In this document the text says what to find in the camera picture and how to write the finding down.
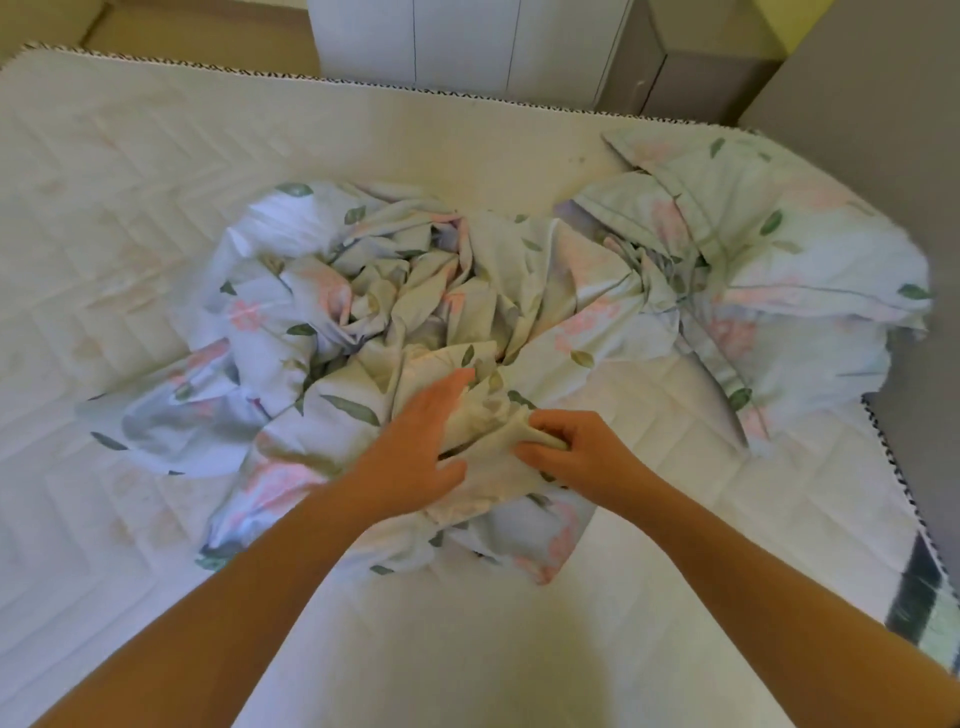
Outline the person's left hand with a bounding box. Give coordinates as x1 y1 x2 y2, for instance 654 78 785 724
352 367 478 526

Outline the person's right forearm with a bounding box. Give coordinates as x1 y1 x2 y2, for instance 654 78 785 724
618 468 960 728

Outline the person's right hand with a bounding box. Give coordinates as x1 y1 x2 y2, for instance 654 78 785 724
511 408 654 519

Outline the grey nightstand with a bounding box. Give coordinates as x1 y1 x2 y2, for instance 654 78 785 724
596 0 789 127

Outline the floral leaf print bed sheet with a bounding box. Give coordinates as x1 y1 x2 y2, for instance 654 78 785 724
74 179 751 586

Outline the grey headboard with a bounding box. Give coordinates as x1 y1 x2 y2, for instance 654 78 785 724
738 0 960 594

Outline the floral leaf print pillow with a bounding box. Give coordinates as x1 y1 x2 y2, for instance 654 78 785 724
554 127 935 451

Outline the person's left forearm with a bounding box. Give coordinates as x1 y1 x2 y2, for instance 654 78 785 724
33 479 391 728

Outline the white wardrobe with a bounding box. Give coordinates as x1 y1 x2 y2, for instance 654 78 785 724
305 0 635 112

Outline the white quilted mattress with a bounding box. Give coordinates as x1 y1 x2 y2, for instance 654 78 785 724
0 41 960 728

